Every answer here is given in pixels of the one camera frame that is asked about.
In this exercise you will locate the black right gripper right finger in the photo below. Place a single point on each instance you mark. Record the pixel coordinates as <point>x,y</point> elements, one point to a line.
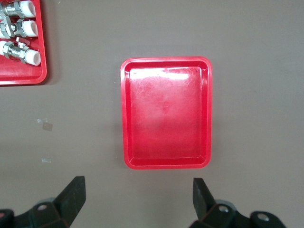
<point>202,199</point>

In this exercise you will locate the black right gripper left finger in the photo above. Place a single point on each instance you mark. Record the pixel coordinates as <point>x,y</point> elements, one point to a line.
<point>71,197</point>

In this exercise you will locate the large red plastic tray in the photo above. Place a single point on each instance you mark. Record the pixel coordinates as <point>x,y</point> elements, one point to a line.
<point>23,73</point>

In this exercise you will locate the small red plastic tray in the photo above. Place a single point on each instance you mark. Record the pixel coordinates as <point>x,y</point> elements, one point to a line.
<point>166,142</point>

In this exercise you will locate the metal valve with white caps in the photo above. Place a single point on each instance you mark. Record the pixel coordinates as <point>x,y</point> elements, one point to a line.
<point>26,8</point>
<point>28,28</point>
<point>14,51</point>

